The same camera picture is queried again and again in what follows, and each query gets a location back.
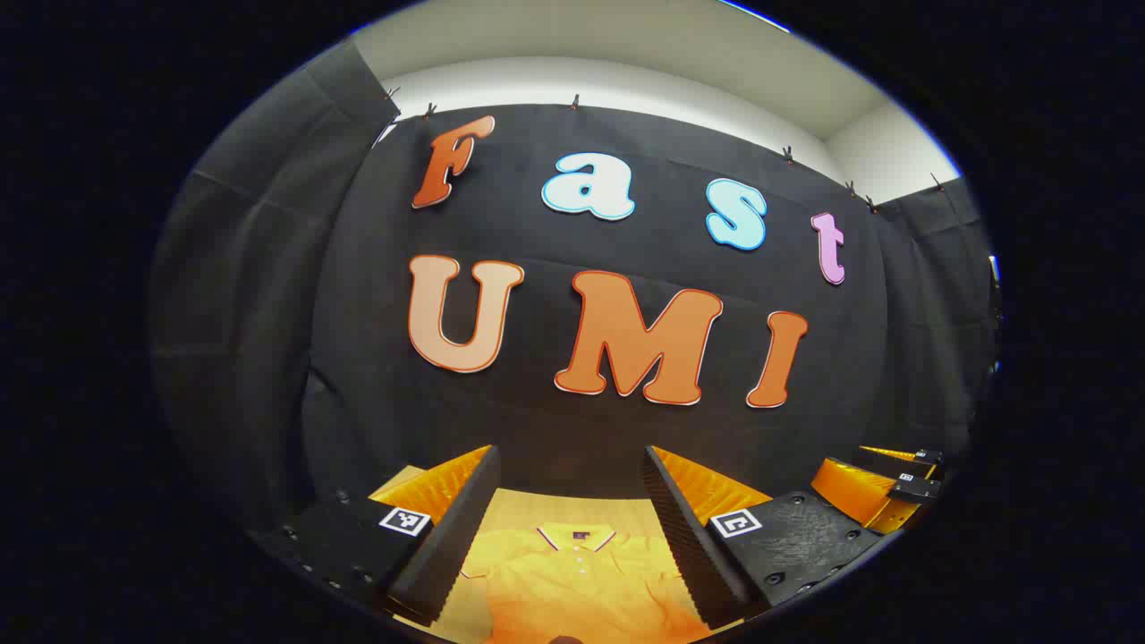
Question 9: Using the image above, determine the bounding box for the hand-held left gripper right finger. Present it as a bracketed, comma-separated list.
[642, 445, 886, 631]

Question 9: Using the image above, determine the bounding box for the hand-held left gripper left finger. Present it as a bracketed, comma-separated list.
[255, 445, 502, 627]

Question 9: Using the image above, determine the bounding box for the orange collared T-shirt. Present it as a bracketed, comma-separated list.
[461, 521, 717, 644]

